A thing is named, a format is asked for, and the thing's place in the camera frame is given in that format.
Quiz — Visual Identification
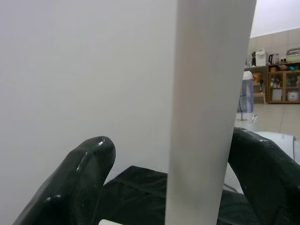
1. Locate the white air purifier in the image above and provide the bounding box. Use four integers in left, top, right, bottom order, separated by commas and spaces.
236, 71, 255, 120

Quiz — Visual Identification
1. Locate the white rice cooker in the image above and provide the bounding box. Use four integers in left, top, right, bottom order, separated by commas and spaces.
287, 90, 299, 102

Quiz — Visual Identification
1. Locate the pale green kitchen appliance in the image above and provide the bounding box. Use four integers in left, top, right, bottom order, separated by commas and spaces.
285, 47, 300, 63

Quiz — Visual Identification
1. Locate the wooden glass door cabinet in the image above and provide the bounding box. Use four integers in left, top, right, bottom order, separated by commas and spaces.
267, 69, 300, 105

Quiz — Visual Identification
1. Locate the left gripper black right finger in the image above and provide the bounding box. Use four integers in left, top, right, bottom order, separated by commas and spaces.
227, 127, 300, 225

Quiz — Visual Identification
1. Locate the white coffee machine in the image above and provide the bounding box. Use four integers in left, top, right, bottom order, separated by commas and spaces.
255, 48, 268, 67

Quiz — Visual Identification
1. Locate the black table cloth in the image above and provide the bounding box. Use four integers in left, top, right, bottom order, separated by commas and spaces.
93, 165, 260, 225

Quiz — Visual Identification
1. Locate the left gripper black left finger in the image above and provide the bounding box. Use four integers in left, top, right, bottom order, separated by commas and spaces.
13, 135, 116, 225

